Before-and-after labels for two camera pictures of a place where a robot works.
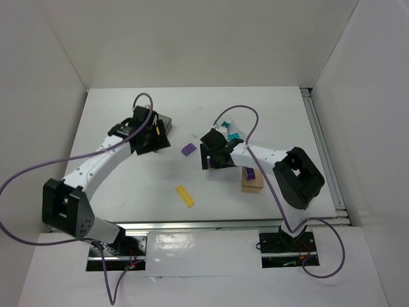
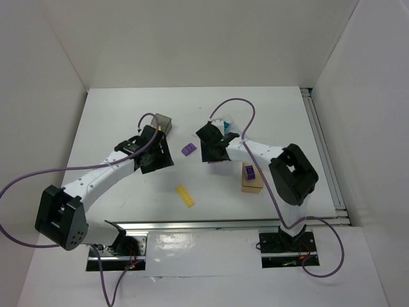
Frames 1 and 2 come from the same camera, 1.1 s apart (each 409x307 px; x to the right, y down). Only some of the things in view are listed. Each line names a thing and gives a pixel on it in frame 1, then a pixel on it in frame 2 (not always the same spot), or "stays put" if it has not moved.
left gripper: [153, 137] -> [158, 155]
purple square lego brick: [250, 173] stays put
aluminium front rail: [240, 225] stays put
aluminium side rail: [340, 218] stays put
